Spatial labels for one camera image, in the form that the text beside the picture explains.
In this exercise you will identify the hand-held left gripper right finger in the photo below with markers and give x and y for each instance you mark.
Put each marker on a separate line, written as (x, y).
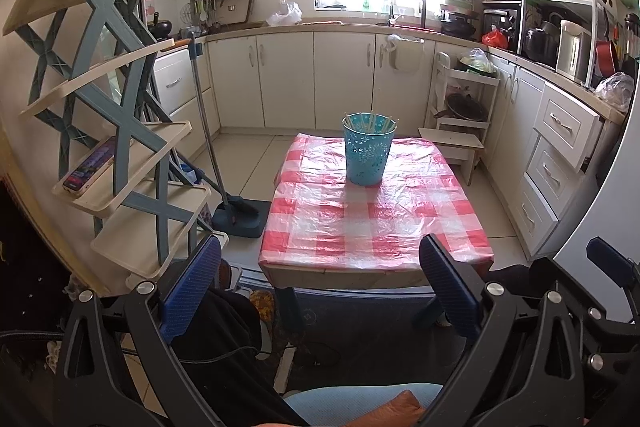
(450, 287)

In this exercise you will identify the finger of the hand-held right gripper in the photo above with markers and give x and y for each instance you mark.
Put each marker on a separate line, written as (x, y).
(610, 254)
(575, 292)

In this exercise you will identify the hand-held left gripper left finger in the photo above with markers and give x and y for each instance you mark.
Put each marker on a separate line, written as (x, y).
(192, 287)

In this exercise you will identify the blue perforated plastic basket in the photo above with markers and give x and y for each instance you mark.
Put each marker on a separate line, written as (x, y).
(367, 157)

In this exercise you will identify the bundle of wooden chopsticks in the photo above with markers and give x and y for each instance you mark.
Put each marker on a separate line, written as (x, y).
(372, 119)

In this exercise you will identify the person's dark trousers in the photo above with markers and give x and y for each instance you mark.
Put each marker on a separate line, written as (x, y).
(225, 322)

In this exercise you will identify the yellow patterned cloth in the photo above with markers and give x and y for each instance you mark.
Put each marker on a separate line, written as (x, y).
(262, 306)

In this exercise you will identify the dark blue plastic stool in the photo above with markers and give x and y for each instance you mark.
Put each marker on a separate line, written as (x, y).
(360, 307)

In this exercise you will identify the red white checked tablecloth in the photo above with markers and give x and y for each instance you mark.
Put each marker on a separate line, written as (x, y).
(370, 227)

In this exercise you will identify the brown wrinkled cushion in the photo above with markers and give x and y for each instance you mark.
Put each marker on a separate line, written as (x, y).
(390, 409)

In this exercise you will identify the cream drawer unit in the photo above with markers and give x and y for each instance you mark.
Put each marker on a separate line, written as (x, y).
(560, 127)

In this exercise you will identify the cream step stool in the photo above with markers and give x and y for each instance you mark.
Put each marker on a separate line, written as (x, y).
(450, 138)

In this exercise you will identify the smartphone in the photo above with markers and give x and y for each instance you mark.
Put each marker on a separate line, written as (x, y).
(90, 169)

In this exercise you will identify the clear plastic bag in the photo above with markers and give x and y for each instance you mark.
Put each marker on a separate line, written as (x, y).
(615, 92)

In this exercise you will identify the light blue cloth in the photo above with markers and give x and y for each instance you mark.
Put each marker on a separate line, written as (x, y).
(325, 399)

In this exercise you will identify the red pan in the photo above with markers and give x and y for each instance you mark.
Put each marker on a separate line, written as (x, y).
(607, 59)

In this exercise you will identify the white kitchen appliance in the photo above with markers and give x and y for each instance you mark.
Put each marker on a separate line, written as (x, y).
(572, 52)

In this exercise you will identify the white kitchen trolley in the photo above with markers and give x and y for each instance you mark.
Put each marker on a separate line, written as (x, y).
(487, 82)

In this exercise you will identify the black cooker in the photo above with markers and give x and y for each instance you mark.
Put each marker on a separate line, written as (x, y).
(540, 44)

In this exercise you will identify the bowl of green vegetables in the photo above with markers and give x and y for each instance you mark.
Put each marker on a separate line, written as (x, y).
(477, 63)

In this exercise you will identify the cream base kitchen cabinets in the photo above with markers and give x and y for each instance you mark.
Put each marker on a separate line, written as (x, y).
(290, 77)

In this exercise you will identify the white hanging waste bin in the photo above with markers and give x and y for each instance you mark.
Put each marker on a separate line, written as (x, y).
(405, 54)

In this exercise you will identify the red plastic bag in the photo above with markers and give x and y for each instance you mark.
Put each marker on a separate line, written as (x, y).
(495, 39)

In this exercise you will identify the cream blue folding shelf rack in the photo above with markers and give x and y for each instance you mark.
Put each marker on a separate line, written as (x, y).
(107, 57)

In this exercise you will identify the black toaster oven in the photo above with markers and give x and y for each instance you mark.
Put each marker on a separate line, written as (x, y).
(500, 24)

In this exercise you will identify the white counter shelf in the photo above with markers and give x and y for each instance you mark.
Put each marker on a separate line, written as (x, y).
(555, 2)

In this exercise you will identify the black angular tap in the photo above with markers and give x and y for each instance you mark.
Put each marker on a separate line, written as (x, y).
(422, 12)

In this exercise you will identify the dish rack with dishes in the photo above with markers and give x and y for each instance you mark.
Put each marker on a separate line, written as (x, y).
(460, 7)

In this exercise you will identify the framed cutting board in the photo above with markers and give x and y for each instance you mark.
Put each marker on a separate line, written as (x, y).
(237, 9)

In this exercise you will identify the chrome curved faucet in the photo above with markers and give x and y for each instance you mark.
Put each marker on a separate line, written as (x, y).
(390, 2)

